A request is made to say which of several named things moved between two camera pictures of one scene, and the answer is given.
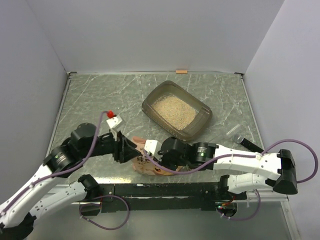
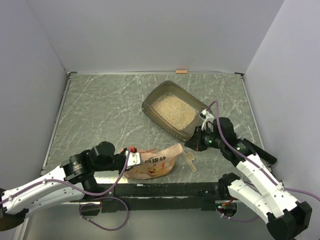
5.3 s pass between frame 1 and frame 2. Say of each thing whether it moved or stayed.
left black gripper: moved
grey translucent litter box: stayed
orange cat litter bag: moved
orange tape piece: stayed
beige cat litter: stayed
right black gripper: moved
